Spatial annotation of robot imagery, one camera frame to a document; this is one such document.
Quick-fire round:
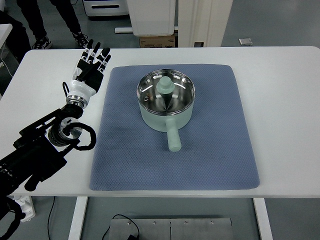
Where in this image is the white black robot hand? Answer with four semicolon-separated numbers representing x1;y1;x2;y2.
62;39;111;109

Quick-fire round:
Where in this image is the green pot with handle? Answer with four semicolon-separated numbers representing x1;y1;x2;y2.
136;69;195;152

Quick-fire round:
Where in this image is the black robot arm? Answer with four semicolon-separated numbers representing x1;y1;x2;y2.
0;103;84;196

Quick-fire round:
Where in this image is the white appliance with slot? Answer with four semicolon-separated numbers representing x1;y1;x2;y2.
82;0;129;17

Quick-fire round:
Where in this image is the person right leg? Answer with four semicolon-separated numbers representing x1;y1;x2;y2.
50;0;89;49

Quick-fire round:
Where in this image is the person leg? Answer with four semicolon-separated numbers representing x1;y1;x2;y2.
16;0;52;50
50;0;89;49

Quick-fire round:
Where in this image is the white cabinet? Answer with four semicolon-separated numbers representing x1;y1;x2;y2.
114;0;176;37

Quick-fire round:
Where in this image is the cardboard box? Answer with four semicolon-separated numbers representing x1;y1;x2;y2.
139;34;176;48

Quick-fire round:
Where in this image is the person left leg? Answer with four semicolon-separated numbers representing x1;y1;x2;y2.
16;0;52;50

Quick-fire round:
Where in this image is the white power strip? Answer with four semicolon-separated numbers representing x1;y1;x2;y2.
11;195;36;223

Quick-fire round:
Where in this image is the blue quilted mat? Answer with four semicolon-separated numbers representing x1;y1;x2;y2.
89;64;260;191

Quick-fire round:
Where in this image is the small grey floor plate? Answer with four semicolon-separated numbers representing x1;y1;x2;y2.
238;37;253;46

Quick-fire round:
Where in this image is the white table leg left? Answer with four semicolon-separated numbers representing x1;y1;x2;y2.
68;196;89;240

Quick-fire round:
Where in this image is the white table leg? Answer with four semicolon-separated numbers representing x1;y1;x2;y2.
252;198;273;240
68;196;89;240

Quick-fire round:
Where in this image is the white table leg right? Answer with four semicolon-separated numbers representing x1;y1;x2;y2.
252;198;273;240

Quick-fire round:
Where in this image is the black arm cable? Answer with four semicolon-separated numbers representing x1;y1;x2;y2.
63;121;97;152

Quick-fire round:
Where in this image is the thin black power cord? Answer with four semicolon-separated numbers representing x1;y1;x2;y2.
47;196;56;240

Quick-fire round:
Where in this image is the grey metal base plate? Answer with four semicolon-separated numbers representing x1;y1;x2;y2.
108;218;234;240

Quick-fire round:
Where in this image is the black floor cable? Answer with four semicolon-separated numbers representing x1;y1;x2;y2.
101;213;141;240

